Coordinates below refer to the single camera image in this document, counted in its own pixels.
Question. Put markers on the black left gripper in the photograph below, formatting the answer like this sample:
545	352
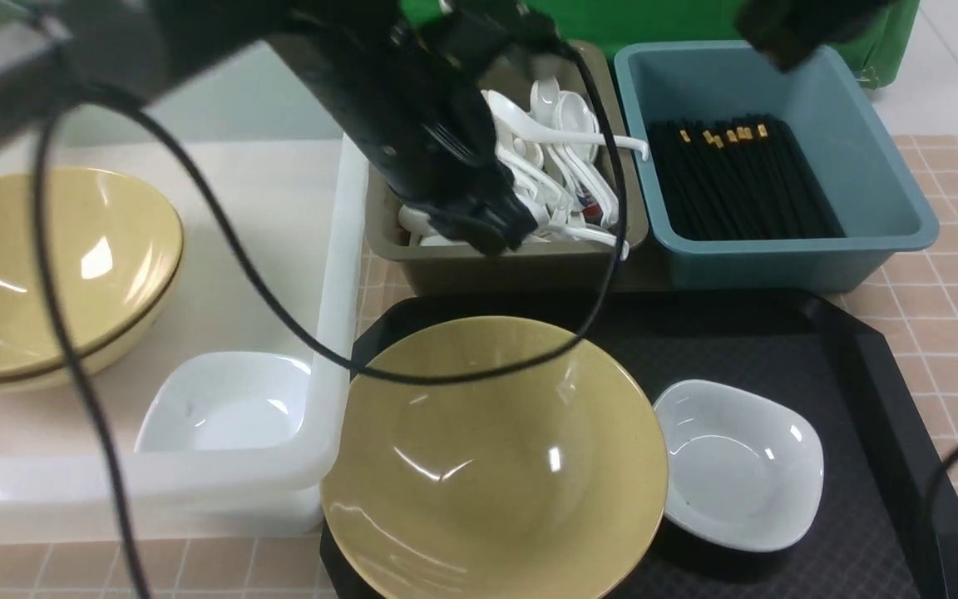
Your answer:
452	174

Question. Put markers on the yellow noodle bowl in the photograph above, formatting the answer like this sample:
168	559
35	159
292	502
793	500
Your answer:
548	483

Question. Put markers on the white square sauce dish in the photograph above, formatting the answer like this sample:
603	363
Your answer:
745	473

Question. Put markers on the white spoon blue tip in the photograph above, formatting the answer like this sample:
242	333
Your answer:
598	201

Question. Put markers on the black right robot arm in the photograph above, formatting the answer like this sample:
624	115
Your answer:
787	33

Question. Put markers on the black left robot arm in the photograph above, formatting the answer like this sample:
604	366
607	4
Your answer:
406	94

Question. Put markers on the yellow bowl lower in tub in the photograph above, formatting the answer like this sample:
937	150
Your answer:
102	357

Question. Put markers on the olive plastic spoon bin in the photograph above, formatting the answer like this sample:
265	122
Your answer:
568	264

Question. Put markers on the black chopsticks pile in bin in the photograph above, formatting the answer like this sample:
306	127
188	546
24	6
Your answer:
745	179

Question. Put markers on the white square dish in tub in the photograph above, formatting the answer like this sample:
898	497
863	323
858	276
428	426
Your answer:
236	400

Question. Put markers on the large white plastic tub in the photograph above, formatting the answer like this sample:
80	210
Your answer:
294	193

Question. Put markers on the blue plastic chopstick bin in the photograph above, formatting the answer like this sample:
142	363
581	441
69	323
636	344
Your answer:
872	192

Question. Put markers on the black plastic serving tray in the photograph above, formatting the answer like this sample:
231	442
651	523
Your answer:
872	537

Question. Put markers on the white spoon long handle right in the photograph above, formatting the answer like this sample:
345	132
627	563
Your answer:
575	123

